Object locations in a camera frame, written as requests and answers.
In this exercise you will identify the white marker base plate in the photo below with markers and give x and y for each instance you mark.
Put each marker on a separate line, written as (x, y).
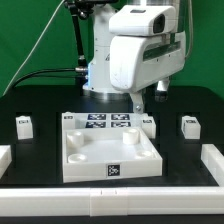
(107, 120)

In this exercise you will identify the white right fence wall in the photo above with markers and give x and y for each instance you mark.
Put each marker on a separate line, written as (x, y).
(214, 161)

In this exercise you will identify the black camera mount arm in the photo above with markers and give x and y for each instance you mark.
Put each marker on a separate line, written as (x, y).
(81, 10)

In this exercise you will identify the white fence wall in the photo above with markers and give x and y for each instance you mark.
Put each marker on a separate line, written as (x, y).
(111, 201)
(5, 158)
(214, 161)

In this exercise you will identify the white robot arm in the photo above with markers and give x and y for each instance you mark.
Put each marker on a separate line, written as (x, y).
(98, 75)

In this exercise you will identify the white square table top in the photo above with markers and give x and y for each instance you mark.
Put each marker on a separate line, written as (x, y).
(108, 153)

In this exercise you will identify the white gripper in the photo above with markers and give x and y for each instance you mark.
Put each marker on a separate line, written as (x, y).
(138, 62)

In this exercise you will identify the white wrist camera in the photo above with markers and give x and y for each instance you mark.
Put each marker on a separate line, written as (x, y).
(137, 20)

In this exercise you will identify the white front fence wall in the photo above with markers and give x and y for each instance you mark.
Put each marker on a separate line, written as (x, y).
(111, 201)

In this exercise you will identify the white left fence wall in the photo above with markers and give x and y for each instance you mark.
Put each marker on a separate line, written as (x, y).
(5, 158)

